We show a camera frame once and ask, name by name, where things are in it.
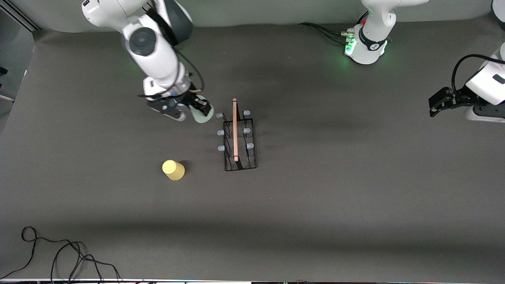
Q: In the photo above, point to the aluminium frame rail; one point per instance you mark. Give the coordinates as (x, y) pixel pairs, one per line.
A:
(21, 17)

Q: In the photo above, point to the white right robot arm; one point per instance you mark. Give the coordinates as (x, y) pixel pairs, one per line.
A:
(154, 55)

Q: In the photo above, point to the pale green plastic cup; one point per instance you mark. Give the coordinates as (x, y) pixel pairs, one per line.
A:
(203, 117)

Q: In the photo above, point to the dark grey table mat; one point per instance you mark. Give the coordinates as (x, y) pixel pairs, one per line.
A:
(315, 221)

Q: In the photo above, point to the small black bracket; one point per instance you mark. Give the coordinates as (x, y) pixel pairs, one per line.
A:
(3, 71)

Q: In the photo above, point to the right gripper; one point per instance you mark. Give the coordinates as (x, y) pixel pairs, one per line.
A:
(191, 98)

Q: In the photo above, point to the thin pale bar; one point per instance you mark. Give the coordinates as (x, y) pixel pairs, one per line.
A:
(6, 97)

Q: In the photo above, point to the yellow plastic cup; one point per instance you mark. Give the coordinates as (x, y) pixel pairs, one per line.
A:
(173, 170)

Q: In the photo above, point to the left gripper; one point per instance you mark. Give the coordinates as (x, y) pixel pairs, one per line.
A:
(462, 97)

